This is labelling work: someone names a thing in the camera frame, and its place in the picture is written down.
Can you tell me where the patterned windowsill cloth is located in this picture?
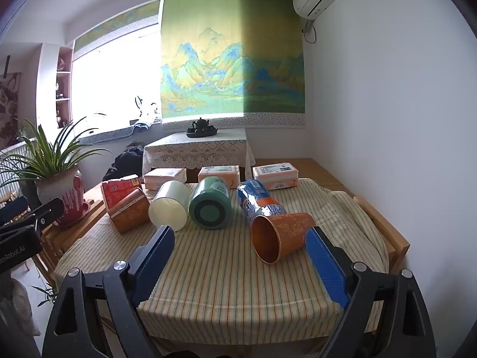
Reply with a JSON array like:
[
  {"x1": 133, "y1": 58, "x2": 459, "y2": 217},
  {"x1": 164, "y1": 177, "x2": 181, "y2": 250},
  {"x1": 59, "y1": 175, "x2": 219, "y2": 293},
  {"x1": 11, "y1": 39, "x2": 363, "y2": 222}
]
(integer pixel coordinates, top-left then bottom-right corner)
[{"x1": 72, "y1": 126, "x2": 135, "y2": 145}]

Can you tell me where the wooden table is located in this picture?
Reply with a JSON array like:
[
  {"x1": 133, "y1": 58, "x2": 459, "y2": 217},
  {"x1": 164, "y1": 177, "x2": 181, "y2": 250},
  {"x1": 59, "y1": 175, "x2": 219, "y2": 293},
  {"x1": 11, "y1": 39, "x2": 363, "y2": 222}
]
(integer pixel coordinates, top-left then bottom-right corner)
[{"x1": 37, "y1": 158, "x2": 411, "y2": 344}]

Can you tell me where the striped tablecloth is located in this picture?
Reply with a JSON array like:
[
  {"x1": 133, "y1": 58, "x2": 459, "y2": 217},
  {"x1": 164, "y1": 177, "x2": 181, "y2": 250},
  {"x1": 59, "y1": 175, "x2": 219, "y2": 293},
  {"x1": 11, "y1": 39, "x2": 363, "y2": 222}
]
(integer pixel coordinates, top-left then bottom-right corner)
[{"x1": 54, "y1": 177, "x2": 390, "y2": 340}]

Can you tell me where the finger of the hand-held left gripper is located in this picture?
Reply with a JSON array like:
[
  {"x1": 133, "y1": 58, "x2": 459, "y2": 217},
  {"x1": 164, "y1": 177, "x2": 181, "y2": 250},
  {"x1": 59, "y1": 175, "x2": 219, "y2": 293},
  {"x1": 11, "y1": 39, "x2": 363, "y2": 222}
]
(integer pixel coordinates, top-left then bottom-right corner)
[
  {"x1": 0, "y1": 196, "x2": 30, "y2": 225},
  {"x1": 25, "y1": 197, "x2": 64, "y2": 232}
]

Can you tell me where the rolled-up landscape blind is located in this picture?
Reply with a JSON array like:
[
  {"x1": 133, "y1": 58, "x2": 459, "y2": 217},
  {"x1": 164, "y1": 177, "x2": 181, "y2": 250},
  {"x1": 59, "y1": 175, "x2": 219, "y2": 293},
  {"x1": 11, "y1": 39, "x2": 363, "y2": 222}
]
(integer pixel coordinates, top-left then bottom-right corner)
[{"x1": 72, "y1": 0, "x2": 165, "y2": 53}]

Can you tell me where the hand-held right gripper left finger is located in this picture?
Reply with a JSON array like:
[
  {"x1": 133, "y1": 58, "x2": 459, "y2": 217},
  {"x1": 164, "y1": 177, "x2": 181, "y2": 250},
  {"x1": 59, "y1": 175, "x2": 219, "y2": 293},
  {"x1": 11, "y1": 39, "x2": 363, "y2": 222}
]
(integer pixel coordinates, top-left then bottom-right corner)
[{"x1": 42, "y1": 225, "x2": 176, "y2": 358}]

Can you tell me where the blue and orange cup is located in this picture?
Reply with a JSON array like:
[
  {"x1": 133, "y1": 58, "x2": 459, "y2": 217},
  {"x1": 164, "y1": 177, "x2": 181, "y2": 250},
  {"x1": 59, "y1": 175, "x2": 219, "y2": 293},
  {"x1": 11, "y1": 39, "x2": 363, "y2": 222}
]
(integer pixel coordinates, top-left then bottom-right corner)
[{"x1": 236, "y1": 179, "x2": 287, "y2": 226}]

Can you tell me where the pale green cup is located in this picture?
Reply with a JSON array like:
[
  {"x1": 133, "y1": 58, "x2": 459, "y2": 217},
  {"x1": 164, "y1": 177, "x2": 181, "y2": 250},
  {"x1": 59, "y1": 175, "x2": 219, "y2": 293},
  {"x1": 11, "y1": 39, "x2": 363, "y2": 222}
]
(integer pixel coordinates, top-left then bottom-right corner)
[{"x1": 148, "y1": 180, "x2": 191, "y2": 232}]

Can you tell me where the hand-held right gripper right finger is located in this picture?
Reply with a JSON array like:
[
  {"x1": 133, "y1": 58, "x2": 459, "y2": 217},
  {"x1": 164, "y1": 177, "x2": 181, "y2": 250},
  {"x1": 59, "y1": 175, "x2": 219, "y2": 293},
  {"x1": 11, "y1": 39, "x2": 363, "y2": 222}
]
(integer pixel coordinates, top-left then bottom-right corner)
[{"x1": 305, "y1": 226, "x2": 436, "y2": 358}]

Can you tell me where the air conditioner cable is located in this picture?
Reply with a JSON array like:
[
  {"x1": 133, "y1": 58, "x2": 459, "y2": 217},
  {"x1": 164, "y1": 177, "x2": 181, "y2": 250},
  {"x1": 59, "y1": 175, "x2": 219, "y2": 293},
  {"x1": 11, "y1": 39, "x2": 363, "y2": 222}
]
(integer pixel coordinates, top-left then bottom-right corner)
[{"x1": 301, "y1": 17, "x2": 318, "y2": 44}]

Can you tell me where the brown orange patterned cup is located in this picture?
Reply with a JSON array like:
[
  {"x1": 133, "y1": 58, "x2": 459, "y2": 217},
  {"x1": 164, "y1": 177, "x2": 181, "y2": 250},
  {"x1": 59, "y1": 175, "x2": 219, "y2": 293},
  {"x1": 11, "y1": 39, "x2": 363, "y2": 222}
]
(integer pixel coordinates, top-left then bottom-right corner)
[{"x1": 107, "y1": 187, "x2": 151, "y2": 235}]

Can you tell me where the dark backpack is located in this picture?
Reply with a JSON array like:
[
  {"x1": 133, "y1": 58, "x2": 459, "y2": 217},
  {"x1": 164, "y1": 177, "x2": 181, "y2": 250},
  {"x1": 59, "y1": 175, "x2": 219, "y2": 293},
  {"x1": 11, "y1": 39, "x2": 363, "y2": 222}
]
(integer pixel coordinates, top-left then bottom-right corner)
[{"x1": 102, "y1": 146, "x2": 146, "y2": 182}]

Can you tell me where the dark teapot set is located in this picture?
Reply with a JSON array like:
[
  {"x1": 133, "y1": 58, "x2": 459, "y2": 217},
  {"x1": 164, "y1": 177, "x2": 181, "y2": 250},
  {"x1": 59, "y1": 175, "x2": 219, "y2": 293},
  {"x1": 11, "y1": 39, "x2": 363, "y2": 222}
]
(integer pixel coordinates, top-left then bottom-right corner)
[{"x1": 186, "y1": 117, "x2": 219, "y2": 138}]

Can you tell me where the potted spider plant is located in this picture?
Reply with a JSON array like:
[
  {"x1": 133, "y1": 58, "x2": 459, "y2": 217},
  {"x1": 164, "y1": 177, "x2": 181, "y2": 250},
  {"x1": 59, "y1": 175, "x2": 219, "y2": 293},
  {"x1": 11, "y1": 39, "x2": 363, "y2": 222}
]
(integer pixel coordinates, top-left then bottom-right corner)
[{"x1": 0, "y1": 117, "x2": 111, "y2": 229}]

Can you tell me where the orange floral cup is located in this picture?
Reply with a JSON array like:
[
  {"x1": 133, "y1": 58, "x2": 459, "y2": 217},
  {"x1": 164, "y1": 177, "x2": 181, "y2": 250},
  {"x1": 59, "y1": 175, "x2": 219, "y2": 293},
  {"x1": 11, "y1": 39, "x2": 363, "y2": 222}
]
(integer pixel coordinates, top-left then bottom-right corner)
[{"x1": 250, "y1": 212, "x2": 317, "y2": 265}]

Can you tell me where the white radiator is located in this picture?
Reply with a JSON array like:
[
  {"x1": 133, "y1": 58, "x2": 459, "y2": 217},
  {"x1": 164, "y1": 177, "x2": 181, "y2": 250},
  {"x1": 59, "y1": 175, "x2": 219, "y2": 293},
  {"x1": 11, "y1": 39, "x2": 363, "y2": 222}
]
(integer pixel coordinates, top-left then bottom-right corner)
[{"x1": 0, "y1": 137, "x2": 38, "y2": 199}]

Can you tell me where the landscape painting roller blind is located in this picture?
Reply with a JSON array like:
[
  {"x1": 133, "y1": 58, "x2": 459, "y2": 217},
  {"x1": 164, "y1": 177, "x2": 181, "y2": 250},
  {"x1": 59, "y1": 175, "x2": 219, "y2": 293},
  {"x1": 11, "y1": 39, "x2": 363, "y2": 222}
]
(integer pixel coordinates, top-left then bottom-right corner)
[{"x1": 159, "y1": 0, "x2": 306, "y2": 127}]

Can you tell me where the dark floral wall hanging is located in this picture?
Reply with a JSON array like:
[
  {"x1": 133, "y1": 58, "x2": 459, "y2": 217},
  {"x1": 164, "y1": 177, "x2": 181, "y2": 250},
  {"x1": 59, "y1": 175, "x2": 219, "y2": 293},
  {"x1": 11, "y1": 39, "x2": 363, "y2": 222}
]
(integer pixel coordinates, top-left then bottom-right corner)
[{"x1": 0, "y1": 71, "x2": 22, "y2": 150}]

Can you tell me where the white wall shelf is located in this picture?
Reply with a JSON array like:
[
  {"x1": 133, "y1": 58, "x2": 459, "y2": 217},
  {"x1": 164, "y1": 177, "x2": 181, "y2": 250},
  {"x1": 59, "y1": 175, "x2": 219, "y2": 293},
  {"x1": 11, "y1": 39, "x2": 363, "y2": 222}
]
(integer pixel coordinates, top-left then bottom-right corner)
[{"x1": 37, "y1": 43, "x2": 74, "y2": 131}]

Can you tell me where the small table with lace cloth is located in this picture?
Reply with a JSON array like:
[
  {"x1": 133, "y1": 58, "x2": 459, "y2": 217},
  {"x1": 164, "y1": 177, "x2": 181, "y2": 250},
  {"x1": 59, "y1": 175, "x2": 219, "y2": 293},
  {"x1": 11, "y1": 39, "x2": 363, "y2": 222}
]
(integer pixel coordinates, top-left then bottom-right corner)
[{"x1": 143, "y1": 129, "x2": 256, "y2": 183}]

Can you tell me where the red snack packet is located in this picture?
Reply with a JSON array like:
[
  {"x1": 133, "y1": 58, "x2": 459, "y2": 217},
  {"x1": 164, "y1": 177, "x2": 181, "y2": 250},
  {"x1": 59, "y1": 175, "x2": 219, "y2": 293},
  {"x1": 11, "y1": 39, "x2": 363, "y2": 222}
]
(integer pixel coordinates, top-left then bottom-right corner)
[{"x1": 100, "y1": 174, "x2": 143, "y2": 213}]

